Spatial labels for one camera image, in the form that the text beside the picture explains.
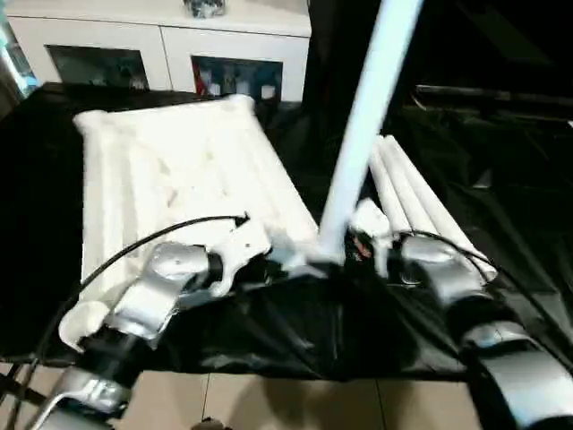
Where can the white plastic table leg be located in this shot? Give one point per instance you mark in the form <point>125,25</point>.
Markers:
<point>400,179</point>
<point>371,112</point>
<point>384,179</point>
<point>420,179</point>

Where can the white plastic table top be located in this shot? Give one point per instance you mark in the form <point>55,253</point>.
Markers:
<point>179,157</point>

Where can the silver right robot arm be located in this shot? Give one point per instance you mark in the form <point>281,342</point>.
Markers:
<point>447,269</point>

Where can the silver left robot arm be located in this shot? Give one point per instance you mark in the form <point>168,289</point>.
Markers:
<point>147,286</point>

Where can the black plastic mat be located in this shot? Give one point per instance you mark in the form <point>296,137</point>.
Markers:
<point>291,327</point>

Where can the brown round object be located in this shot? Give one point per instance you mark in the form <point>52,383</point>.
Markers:
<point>208,424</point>

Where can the white cup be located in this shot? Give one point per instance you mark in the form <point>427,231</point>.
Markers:
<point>267,92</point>

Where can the white cabinet with glass doors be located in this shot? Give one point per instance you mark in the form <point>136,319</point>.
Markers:
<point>156,40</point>

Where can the black bundle on cabinet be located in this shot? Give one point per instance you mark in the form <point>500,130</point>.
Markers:
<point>206,8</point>

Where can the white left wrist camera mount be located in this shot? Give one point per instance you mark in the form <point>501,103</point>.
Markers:
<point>237,251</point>

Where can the black folding table frame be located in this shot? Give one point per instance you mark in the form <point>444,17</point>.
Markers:
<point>13,385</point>

